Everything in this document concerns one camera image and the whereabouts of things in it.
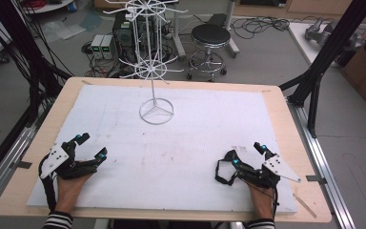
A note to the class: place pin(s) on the aluminium rail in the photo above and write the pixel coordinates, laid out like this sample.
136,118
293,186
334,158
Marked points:
8,159
322,162

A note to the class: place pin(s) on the black foot pedal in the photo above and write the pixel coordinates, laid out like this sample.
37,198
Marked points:
217,19

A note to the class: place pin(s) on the person's right hand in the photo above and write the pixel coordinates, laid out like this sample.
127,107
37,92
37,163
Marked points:
262,198

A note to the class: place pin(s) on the blue tape roll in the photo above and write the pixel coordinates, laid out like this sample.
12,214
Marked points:
71,6

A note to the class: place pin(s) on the black metal frame stand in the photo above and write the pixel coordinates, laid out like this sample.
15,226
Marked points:
324,60
28,63

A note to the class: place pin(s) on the person's left hand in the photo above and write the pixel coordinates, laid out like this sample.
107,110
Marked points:
69,191

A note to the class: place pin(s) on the white foam board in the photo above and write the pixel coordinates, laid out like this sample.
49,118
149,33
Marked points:
171,159

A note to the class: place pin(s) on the black computer tower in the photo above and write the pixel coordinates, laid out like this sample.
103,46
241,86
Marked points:
123,31

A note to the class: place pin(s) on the black round stool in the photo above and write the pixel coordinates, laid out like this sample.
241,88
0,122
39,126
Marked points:
210,35

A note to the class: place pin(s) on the black tape piece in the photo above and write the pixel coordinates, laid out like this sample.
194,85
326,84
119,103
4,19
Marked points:
316,179
23,164

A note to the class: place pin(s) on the thin wooden stick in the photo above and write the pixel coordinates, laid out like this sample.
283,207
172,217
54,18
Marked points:
305,205

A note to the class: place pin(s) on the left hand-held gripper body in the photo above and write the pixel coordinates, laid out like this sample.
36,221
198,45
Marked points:
54,159

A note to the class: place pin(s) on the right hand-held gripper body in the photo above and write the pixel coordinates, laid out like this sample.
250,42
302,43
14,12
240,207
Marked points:
279,168

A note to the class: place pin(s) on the grey bench power supply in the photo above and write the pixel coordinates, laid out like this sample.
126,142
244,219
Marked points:
108,47
97,46

